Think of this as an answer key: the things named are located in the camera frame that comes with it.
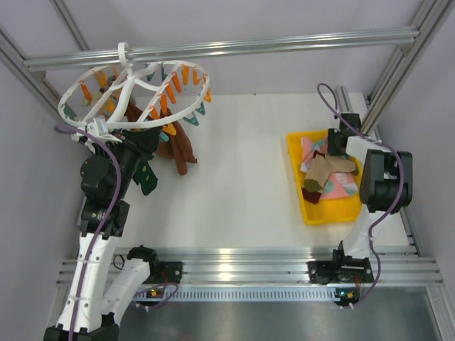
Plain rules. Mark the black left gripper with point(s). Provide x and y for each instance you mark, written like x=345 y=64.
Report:
x=143 y=141

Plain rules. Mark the white round clip hanger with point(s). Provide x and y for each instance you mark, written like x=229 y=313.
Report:
x=136 y=97

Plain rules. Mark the pink patterned sock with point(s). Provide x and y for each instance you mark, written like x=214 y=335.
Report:
x=339 y=186

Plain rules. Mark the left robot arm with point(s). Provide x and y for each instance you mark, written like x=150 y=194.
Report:
x=93 y=309

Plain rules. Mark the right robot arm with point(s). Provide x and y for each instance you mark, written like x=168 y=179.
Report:
x=385 y=188

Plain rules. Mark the brown sock on hanger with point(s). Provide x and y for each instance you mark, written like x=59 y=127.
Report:
x=177 y=148

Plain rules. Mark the dark green sock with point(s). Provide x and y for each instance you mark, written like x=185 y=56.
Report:
x=145 y=178

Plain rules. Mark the tan brown sock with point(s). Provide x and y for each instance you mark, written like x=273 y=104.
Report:
x=320 y=170

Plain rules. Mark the yellow plastic bin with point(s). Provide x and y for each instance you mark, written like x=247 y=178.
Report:
x=325 y=211

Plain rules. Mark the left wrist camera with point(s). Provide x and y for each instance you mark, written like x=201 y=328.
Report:
x=97 y=127

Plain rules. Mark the aluminium top rail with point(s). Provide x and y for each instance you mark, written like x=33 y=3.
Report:
x=92 y=58

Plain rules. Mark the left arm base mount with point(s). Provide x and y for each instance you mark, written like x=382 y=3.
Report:
x=170 y=272

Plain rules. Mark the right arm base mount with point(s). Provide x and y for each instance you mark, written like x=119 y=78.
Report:
x=320 y=273

